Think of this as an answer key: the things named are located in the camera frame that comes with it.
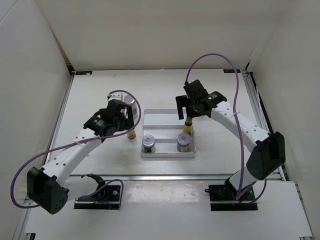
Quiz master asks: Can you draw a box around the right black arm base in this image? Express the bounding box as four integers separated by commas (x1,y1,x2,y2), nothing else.
204,177,258,212

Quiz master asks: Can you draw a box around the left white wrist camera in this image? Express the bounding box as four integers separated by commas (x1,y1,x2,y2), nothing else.
107,92,124,102

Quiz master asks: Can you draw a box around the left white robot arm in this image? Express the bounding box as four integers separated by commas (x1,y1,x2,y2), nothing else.
27,99,134,215

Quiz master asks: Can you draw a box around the aluminium table edge rail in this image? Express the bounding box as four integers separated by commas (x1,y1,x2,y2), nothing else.
27,172,261,187

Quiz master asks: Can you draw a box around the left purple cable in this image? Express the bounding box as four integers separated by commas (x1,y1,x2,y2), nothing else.
11,89,142,208

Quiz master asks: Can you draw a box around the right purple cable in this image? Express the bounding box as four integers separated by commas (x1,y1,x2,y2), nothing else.
184,53,267,204

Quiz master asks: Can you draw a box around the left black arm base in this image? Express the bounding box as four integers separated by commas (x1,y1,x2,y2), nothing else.
73,173,124,210

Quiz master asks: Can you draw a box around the white divided tray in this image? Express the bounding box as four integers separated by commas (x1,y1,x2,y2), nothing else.
141,109,196,159

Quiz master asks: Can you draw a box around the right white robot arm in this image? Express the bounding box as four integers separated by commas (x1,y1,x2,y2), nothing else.
175,79,286,200

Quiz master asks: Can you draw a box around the left blue-label salt shaker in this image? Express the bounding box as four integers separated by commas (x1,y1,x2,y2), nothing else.
123,94,138,120

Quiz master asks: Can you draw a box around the yellow-label sauce bottle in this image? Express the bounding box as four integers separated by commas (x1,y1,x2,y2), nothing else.
182,117,193,136
127,129,136,139

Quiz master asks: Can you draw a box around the purple cable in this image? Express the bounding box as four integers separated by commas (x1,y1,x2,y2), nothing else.
184,53,267,204
11,89,142,208

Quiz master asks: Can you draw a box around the white-lid spice jar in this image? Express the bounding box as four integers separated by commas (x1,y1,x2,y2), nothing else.
176,132,191,153
142,134,156,153

